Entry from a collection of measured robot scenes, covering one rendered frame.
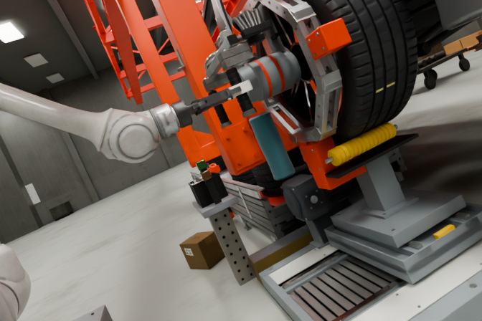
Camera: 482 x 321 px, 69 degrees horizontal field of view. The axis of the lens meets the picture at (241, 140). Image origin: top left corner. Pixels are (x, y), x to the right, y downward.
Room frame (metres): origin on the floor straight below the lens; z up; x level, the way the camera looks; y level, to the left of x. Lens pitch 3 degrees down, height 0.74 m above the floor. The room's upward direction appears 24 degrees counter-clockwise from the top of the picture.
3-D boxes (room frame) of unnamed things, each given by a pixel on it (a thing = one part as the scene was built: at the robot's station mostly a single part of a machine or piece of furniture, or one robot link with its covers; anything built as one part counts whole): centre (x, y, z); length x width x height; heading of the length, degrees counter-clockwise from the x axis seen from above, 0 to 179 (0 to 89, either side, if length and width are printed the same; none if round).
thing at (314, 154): (1.26, -0.28, 0.48); 0.16 x 0.12 x 0.17; 104
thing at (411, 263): (1.29, -0.41, 0.13); 0.50 x 0.36 x 0.10; 14
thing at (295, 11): (1.25, -0.24, 0.85); 0.54 x 0.07 x 0.54; 14
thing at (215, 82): (1.37, 0.00, 0.93); 0.09 x 0.05 x 0.05; 104
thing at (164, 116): (0.98, 0.17, 0.83); 0.09 x 0.06 x 0.09; 14
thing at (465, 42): (9.68, -6.94, 0.20); 1.14 x 0.82 x 0.40; 15
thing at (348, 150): (1.16, -0.37, 0.51); 0.29 x 0.06 x 0.06; 104
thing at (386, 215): (1.30, -0.41, 0.32); 0.40 x 0.30 x 0.28; 14
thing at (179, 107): (0.99, 0.10, 0.83); 0.09 x 0.08 x 0.07; 104
